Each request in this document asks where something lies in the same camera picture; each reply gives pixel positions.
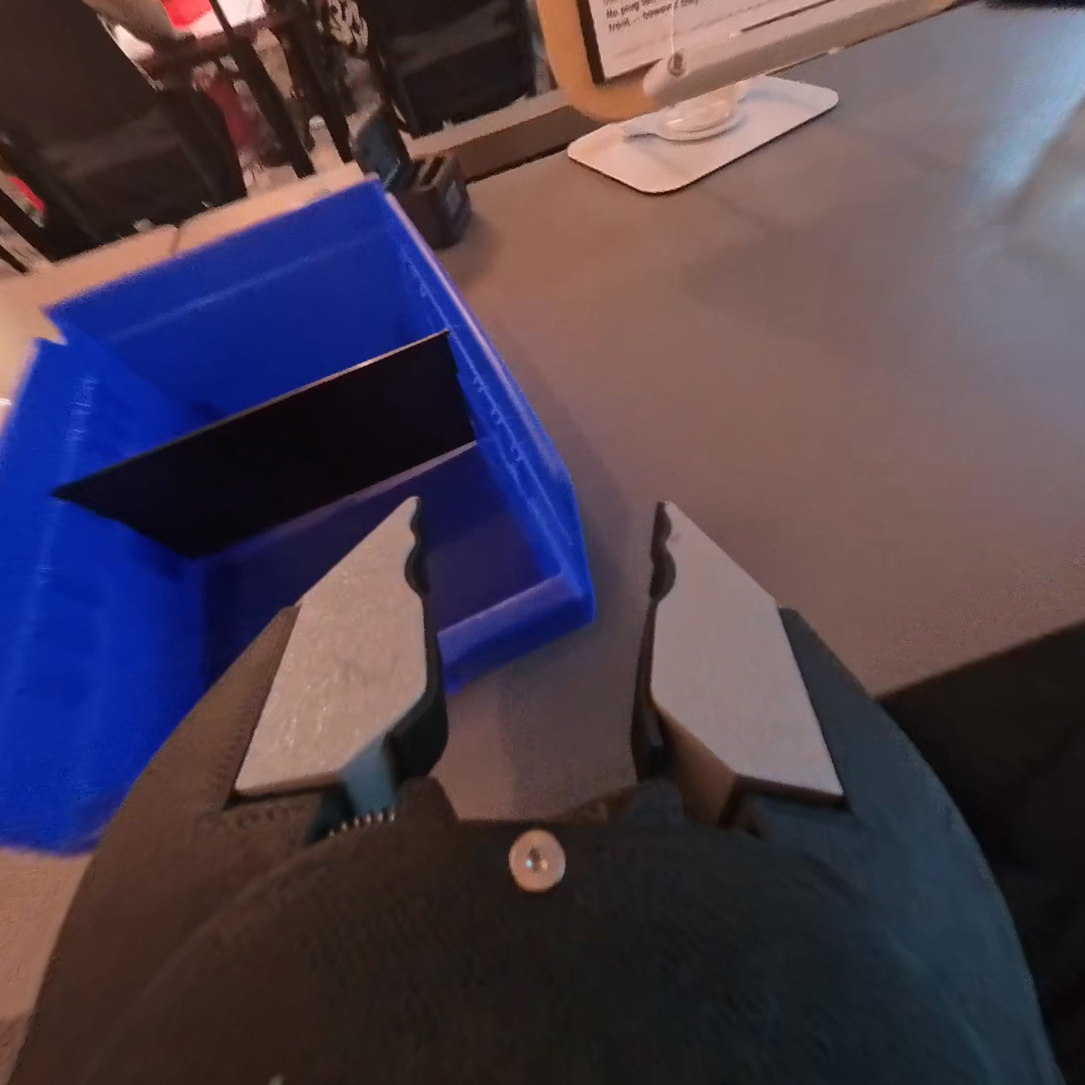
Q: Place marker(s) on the black divider board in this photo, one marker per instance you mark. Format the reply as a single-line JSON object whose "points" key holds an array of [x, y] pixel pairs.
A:
{"points": [[297, 449]]}

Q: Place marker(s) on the black power adapter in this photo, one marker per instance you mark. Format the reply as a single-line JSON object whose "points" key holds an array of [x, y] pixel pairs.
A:
{"points": [[436, 203]]}

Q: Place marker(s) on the blue plastic bin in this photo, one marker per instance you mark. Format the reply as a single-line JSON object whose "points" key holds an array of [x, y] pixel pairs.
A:
{"points": [[254, 297]]}

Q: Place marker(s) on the black legged background desk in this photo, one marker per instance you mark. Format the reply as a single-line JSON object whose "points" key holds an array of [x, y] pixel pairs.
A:
{"points": [[263, 85]]}

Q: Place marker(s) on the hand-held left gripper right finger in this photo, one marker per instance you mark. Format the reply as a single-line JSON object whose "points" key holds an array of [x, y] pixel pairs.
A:
{"points": [[729, 678]]}

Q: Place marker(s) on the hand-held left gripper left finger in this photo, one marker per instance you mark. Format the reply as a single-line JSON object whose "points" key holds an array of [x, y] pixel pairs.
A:
{"points": [[339, 678]]}

